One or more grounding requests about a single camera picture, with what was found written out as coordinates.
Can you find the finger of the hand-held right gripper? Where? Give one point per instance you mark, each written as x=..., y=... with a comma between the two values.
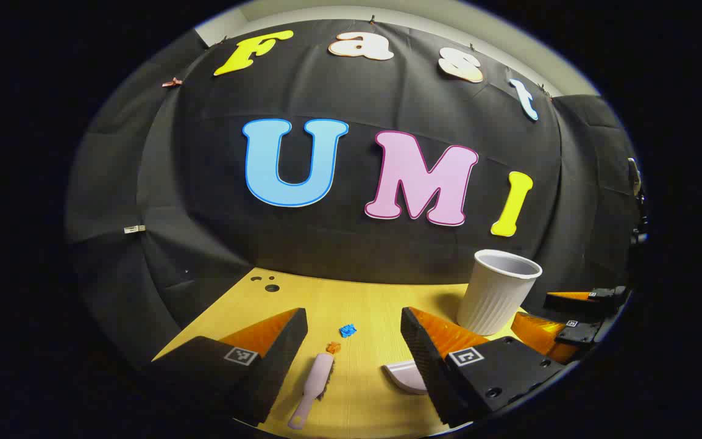
x=579, y=335
x=601, y=302

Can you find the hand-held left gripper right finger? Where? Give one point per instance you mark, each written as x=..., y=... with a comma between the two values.
x=418, y=347

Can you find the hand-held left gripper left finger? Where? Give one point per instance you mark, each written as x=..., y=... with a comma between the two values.
x=284, y=341

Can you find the pink dustpan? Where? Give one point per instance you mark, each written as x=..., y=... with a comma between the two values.
x=406, y=377

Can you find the small pink broom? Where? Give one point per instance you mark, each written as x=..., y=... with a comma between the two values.
x=317, y=378

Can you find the orange paper trash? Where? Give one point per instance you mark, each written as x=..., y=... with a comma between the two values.
x=333, y=347

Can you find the blue paper trash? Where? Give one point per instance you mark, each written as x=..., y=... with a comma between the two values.
x=347, y=330

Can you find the white ribbed garbage bin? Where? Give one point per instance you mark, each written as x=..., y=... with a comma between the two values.
x=494, y=299

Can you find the wooden desktop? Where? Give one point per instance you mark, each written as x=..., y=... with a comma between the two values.
x=357, y=299

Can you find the black backdrop cloth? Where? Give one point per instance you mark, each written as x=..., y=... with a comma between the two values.
x=351, y=244

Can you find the white cloth clip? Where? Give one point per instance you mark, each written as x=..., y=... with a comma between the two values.
x=134, y=229

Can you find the orange cloth clip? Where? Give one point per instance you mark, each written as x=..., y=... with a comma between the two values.
x=172, y=82

